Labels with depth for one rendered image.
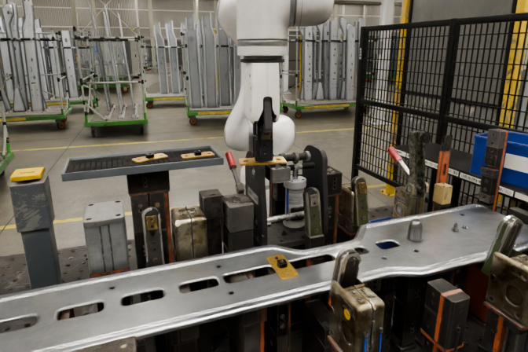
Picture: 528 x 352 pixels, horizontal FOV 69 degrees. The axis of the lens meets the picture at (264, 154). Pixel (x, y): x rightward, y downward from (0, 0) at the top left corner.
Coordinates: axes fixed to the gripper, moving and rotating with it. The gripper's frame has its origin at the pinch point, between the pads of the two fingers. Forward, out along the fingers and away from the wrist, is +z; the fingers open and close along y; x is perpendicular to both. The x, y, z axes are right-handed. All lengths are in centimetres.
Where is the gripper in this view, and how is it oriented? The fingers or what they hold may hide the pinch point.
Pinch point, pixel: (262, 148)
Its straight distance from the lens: 68.3
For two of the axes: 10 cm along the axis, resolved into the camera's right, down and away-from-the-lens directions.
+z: 0.0, 9.6, 2.7
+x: 9.9, -0.5, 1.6
